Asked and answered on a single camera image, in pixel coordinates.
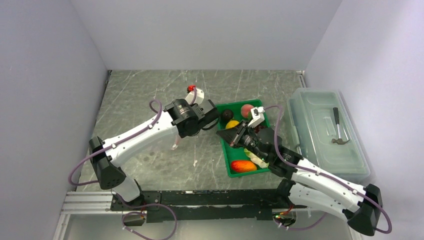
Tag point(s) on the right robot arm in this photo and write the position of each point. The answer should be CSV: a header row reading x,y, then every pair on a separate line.
x,y
303,183

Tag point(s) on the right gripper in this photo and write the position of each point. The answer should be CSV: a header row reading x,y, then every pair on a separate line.
x,y
233,136

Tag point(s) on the green plastic tray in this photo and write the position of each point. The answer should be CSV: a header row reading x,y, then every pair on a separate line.
x,y
231,154

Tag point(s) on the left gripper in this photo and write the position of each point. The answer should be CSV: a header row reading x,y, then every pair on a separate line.
x,y
192,105

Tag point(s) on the pink peach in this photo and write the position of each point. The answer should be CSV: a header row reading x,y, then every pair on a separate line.
x,y
246,110

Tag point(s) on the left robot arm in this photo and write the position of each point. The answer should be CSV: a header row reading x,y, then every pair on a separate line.
x,y
108,156

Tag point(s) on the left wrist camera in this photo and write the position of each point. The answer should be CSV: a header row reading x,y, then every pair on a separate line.
x,y
194,95

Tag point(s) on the clear plastic storage box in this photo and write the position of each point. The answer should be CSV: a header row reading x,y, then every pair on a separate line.
x,y
310,127

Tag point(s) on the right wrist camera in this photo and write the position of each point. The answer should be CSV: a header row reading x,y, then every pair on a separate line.
x,y
257,116

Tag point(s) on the dark purple grapes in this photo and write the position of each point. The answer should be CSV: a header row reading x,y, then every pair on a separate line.
x,y
261,126

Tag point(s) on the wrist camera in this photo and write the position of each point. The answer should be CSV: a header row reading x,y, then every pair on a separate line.
x,y
257,116
194,95

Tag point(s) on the yellow lemon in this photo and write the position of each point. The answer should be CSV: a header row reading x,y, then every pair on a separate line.
x,y
231,124

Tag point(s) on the clear zip top bag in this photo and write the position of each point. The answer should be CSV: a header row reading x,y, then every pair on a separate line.
x,y
176,142

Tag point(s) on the small hammer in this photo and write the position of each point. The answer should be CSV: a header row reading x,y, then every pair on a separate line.
x,y
339,140

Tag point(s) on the red orange mango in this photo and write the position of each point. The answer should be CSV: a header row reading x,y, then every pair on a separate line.
x,y
243,166

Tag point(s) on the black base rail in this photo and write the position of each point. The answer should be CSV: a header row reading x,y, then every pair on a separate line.
x,y
259,204

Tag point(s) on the dark plum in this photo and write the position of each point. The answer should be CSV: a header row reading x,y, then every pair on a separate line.
x,y
226,115

